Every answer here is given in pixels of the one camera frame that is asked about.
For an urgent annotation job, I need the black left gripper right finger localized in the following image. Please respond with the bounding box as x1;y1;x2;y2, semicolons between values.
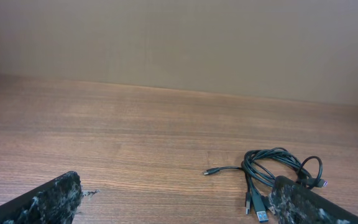
269;175;358;224

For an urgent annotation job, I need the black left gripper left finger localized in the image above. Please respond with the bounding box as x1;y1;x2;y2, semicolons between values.
0;171;83;224

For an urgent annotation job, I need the black USB-A cable blue plug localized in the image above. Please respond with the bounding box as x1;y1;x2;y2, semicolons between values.
241;147;328;223

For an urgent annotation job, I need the black thin USB cable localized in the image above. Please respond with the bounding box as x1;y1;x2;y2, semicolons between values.
203;149;306;215

